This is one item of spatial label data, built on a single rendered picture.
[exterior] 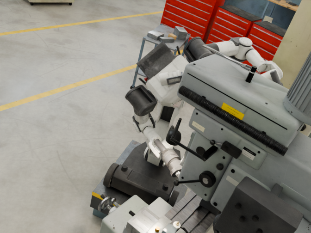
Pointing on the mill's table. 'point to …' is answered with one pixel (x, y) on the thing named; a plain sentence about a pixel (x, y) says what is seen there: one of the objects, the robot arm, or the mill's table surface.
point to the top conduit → (252, 132)
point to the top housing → (241, 98)
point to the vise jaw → (162, 223)
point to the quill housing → (193, 171)
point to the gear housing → (207, 123)
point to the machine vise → (143, 222)
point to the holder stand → (208, 206)
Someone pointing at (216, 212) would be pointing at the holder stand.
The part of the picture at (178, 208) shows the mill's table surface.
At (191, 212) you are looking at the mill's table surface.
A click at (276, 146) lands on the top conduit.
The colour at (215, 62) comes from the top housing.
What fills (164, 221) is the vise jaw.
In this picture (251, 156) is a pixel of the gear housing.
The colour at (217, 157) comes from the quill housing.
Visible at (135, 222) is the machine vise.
